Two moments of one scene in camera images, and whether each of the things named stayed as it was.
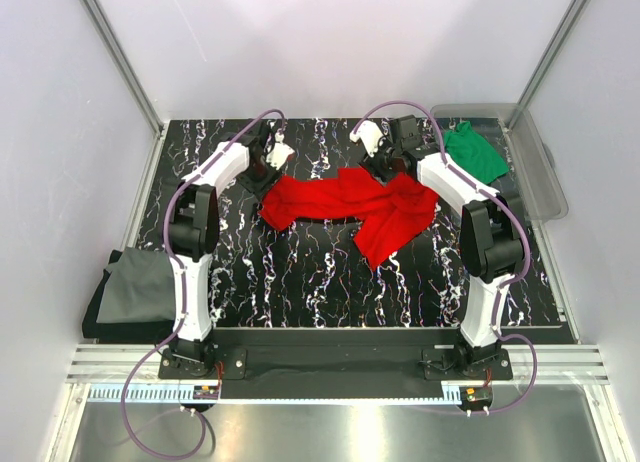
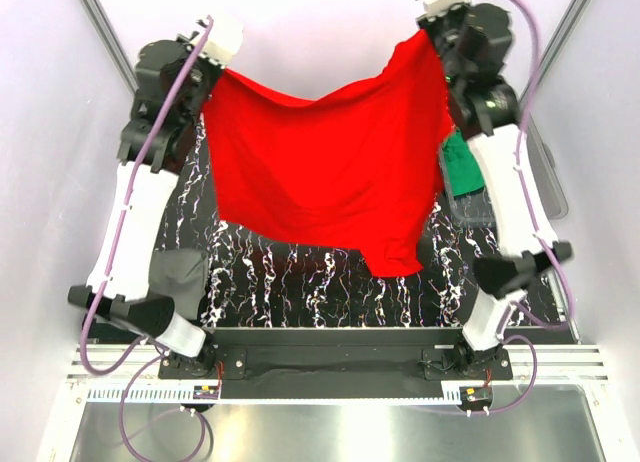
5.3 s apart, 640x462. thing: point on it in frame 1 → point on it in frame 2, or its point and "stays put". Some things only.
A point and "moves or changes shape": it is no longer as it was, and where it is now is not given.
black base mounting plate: (336, 364) stays put
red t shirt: (390, 209) moves or changes shape
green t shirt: (474, 154) stays put
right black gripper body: (383, 165) → (443, 31)
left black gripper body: (259, 178) → (205, 74)
